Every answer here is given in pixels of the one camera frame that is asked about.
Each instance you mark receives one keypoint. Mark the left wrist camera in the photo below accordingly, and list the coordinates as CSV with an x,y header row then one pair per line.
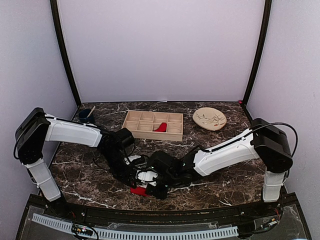
x,y
125,138

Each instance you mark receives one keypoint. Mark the black front rail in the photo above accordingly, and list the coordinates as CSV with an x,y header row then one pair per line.
x,y
239,214

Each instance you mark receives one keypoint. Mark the left black frame post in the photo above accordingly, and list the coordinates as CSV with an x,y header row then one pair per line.
x,y
63,51

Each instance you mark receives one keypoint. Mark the cream painted ceramic plate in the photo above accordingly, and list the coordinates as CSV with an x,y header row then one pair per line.
x,y
209,118

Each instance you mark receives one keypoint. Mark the white perforated cable duct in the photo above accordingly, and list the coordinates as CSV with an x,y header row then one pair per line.
x,y
133,232

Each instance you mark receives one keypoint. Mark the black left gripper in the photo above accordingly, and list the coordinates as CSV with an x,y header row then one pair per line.
x,y
125,175

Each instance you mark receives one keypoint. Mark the plain red sock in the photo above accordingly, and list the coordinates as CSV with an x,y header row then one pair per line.
x,y
141,191

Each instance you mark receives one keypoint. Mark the wooden compartment tray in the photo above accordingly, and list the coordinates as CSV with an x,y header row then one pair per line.
x,y
141,124

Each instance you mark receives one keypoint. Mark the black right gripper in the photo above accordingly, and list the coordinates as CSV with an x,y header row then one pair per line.
x,y
161,194

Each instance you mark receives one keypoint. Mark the black frame post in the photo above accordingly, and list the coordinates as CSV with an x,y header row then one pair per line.
x,y
63,51
259,50

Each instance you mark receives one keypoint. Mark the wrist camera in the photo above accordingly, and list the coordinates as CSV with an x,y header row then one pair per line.
x,y
146,176
125,138

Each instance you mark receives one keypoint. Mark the dark blue cup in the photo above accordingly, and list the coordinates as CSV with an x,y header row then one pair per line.
x,y
82,116

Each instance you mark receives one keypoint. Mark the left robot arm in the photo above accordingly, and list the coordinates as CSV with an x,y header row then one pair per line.
x,y
39,129

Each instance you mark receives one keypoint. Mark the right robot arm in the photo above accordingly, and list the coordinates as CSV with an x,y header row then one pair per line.
x,y
263,140

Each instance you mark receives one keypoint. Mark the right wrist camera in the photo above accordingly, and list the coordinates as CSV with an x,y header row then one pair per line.
x,y
146,176

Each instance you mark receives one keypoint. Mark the wooden stick in cup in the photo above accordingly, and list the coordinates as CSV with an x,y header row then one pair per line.
x,y
91,112

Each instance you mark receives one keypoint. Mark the right black frame post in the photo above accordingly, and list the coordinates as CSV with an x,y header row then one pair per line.
x,y
259,50

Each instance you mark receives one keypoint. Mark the red Santa face sock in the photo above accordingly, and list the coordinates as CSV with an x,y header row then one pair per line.
x,y
162,128

